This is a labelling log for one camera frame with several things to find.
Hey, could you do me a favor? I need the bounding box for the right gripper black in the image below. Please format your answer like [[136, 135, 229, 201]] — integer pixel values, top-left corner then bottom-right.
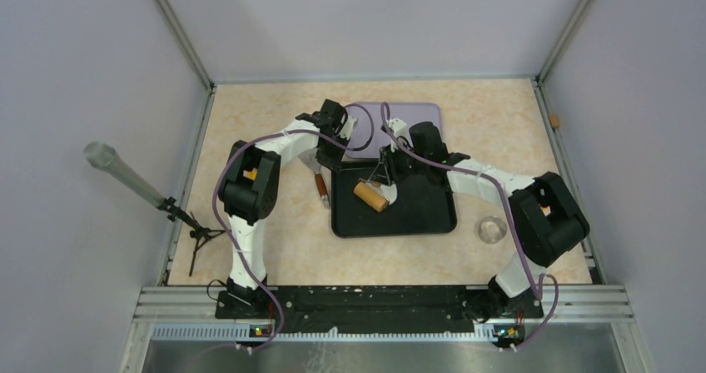
[[371, 142, 429, 188]]

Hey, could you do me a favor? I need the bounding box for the black baking tray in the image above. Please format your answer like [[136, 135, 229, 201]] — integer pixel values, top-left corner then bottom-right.
[[331, 160, 457, 238]]

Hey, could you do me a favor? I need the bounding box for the wooden dough roller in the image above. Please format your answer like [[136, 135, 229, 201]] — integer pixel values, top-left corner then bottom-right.
[[353, 163, 389, 212]]

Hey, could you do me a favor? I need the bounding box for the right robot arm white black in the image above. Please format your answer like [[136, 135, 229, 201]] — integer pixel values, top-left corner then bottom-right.
[[375, 118, 590, 316]]

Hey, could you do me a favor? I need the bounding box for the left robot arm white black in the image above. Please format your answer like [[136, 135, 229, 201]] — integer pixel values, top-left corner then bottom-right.
[[212, 100, 357, 318]]

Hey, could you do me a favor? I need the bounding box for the lilac rectangular tray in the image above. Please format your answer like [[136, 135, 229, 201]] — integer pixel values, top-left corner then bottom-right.
[[346, 102, 444, 159]]

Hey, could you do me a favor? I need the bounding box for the yellow red blue toy block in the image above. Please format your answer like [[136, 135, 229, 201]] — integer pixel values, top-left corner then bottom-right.
[[243, 168, 258, 181]]

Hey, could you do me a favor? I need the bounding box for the clear glass cup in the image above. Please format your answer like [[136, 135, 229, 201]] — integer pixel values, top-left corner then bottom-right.
[[476, 216, 508, 245]]

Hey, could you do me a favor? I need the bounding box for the small wooden cork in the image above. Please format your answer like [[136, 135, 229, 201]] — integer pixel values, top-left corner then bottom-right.
[[547, 112, 561, 130]]

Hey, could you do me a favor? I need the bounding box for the grey microphone on tripod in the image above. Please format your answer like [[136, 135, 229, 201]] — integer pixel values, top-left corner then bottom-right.
[[82, 141, 225, 276]]

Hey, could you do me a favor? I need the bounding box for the metal scraper wooden handle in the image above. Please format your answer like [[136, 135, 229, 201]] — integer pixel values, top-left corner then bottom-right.
[[299, 150, 331, 209]]

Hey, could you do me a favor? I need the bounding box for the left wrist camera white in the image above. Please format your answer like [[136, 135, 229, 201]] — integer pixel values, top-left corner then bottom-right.
[[337, 116, 358, 142]]

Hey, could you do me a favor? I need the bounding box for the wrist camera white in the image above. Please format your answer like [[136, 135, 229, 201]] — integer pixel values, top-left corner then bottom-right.
[[386, 117, 412, 152], [337, 116, 358, 142]]

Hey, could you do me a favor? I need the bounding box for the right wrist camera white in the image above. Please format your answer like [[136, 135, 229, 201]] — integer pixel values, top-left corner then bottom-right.
[[386, 117, 412, 152]]

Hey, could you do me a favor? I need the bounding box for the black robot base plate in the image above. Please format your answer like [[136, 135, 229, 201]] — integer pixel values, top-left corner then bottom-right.
[[215, 286, 544, 335]]

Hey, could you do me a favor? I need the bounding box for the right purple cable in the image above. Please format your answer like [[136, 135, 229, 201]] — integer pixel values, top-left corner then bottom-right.
[[379, 102, 559, 353]]

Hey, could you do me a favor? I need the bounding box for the purple cable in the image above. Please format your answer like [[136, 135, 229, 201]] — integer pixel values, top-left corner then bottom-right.
[[211, 102, 375, 355], [379, 102, 559, 353]]

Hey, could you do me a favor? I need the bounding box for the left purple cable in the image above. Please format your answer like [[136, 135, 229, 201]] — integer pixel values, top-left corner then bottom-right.
[[211, 102, 375, 355]]

